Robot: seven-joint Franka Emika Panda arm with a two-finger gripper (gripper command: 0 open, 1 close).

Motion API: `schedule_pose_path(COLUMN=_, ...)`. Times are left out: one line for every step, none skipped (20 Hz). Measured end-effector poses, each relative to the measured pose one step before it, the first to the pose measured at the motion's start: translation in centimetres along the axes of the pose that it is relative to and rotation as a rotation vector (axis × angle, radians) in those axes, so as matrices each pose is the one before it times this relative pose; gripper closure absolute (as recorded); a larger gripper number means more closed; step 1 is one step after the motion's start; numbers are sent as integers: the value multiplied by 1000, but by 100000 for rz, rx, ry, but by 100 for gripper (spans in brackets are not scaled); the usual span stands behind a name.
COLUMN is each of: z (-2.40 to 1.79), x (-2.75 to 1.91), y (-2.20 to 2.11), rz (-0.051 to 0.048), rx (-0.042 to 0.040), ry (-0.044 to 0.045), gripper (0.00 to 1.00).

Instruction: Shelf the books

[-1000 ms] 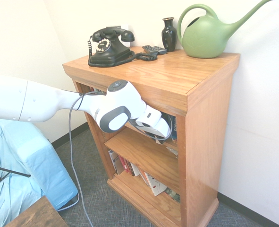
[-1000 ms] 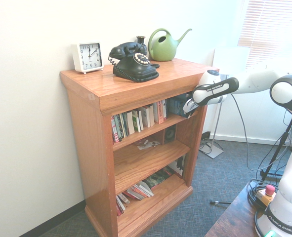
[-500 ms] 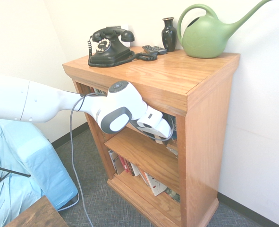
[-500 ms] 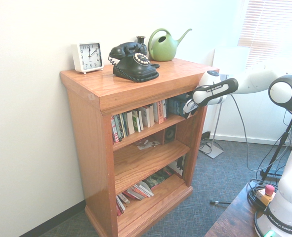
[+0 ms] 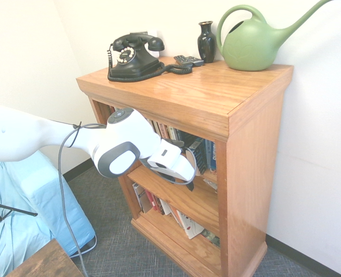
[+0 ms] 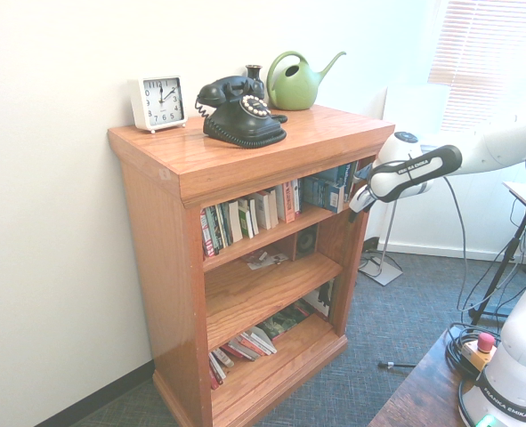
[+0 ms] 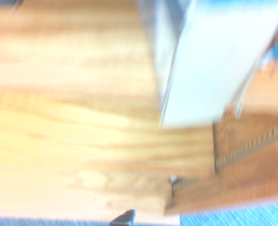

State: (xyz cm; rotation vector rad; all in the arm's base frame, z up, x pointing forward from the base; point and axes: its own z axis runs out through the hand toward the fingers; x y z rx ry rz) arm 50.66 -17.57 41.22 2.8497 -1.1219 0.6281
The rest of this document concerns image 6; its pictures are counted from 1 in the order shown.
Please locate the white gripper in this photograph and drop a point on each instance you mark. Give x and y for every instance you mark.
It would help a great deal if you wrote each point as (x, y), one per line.
(361, 200)

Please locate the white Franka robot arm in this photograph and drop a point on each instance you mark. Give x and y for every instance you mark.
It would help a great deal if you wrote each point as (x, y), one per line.
(489, 147)

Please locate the leaning red books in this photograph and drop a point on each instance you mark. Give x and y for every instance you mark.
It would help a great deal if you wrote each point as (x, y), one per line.
(214, 373)

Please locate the light blue spine book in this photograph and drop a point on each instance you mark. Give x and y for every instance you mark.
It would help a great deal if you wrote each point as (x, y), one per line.
(349, 171)

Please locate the dark teal cover book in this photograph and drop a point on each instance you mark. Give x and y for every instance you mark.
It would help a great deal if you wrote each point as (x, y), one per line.
(329, 174)

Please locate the small dark speaker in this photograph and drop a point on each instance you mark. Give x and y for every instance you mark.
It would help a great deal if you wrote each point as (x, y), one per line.
(307, 242)

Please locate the orange spine book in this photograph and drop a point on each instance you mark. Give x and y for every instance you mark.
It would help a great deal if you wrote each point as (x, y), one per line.
(289, 202)

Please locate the thick white paperback book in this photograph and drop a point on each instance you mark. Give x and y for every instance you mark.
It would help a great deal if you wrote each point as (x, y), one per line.
(264, 209)

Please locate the white black cover book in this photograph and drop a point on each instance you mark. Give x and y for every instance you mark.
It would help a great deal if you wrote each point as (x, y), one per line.
(321, 300)

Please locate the green cover book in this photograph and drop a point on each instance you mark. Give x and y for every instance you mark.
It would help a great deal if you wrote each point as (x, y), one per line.
(246, 222)

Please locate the cream paperback book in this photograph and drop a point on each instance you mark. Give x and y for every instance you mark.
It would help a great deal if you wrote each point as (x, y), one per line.
(235, 222)

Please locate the wooden bookcase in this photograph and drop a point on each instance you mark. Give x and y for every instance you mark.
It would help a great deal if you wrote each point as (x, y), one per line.
(253, 147)

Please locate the white floor lamp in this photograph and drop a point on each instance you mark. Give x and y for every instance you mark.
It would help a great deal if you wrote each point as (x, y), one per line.
(416, 109)

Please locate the dark green flat book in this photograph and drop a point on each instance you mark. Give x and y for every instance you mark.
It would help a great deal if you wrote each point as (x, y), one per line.
(285, 321)

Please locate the dark green spine book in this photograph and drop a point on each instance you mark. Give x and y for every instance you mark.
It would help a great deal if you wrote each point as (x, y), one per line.
(220, 227)

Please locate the black rotary telephone base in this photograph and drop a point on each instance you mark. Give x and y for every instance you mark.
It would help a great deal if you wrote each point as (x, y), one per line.
(245, 124)

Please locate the green plastic watering can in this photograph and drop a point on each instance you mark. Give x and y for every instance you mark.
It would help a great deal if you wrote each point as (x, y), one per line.
(293, 86)

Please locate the red white spine book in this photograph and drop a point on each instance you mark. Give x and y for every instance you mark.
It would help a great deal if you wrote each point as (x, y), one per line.
(207, 236)

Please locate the white book red mark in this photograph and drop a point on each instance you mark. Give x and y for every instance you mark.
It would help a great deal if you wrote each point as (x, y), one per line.
(264, 334)

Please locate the black rod silver tip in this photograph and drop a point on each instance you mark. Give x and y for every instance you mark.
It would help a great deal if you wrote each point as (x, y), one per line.
(396, 365)

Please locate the grey white thin book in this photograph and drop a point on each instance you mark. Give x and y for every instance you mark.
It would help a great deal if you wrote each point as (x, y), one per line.
(260, 341)

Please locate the black tripod stand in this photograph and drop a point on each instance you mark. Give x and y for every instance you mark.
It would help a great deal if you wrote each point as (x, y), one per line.
(507, 258)

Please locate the dark red spine book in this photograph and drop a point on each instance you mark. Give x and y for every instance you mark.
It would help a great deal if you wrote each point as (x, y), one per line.
(251, 346)

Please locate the black glossy vase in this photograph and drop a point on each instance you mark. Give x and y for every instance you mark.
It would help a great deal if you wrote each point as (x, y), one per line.
(254, 73)

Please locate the light wooden side table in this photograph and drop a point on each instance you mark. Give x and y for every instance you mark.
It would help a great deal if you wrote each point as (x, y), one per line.
(525, 195)

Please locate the bright red spine book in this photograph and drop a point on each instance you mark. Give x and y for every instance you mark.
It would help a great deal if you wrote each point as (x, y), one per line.
(240, 351)

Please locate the black telephone handset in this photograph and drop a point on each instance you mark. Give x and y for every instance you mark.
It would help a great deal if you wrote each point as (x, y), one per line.
(220, 89)

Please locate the emergency stop button box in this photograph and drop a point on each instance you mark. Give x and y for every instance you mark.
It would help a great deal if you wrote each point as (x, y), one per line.
(480, 349)

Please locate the dark wooden table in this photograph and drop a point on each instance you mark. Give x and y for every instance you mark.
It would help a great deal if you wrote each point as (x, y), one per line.
(418, 396)

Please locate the window blinds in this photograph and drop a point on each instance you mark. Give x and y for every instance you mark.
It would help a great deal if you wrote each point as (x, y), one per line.
(489, 62)

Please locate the white square alarm clock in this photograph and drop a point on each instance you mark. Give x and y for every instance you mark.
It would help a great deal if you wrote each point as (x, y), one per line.
(160, 102)

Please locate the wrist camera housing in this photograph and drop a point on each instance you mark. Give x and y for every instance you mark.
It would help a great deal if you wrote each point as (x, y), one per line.
(364, 171)

